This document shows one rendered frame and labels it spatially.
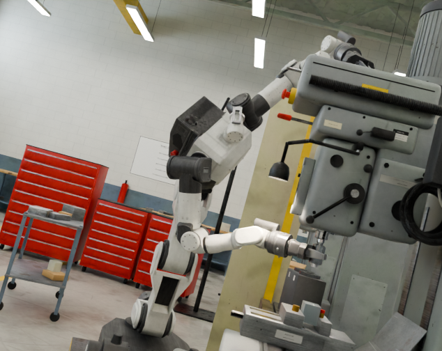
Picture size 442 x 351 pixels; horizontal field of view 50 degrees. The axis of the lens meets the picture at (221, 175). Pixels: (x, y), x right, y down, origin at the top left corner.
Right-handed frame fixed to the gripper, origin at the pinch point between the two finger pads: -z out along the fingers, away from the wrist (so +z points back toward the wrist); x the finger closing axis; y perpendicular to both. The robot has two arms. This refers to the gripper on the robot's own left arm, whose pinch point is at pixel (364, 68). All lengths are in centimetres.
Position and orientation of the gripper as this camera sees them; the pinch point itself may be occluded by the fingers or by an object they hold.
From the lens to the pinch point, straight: 187.7
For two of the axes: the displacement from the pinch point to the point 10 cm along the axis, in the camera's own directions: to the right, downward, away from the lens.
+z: -2.3, -5.3, 8.2
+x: -8.7, -2.7, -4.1
